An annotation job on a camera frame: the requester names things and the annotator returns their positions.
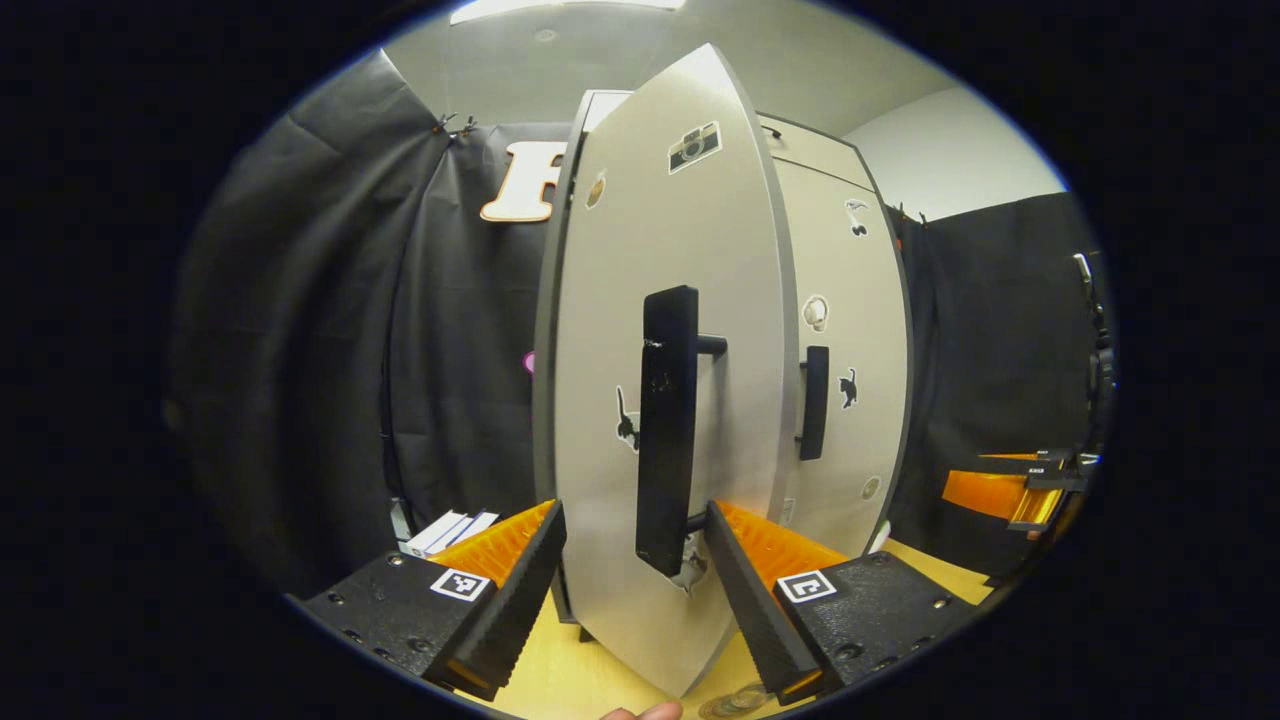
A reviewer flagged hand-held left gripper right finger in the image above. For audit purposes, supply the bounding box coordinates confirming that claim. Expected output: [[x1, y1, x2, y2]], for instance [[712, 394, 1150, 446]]
[[705, 500, 981, 706]]

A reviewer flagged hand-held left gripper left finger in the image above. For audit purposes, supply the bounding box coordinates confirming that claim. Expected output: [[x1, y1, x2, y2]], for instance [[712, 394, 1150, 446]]
[[300, 498, 568, 701]]

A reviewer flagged white and grey cabinet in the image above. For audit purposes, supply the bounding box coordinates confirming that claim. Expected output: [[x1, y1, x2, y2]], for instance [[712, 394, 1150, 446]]
[[555, 88, 916, 641]]

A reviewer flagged black backdrop cloth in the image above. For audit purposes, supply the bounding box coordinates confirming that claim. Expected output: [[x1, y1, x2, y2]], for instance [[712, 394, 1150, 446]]
[[165, 50, 581, 601], [885, 190, 1116, 581]]

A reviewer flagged ceiling light panel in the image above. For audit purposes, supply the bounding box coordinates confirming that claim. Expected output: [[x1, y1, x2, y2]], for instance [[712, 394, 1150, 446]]
[[450, 0, 686, 26]]

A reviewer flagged white cabinet door camera sticker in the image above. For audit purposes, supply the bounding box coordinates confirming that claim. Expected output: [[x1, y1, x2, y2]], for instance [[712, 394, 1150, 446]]
[[533, 42, 801, 698]]

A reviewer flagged black door handle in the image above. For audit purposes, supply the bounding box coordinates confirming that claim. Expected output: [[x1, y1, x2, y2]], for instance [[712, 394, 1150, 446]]
[[635, 285, 729, 579], [797, 345, 831, 461]]

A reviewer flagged white cabinet door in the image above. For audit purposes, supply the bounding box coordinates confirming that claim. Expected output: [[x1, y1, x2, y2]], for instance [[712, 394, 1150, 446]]
[[770, 155, 913, 559]]

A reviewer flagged black stand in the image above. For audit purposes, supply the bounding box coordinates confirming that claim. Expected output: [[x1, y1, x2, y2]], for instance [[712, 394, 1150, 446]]
[[1072, 253, 1117, 451]]

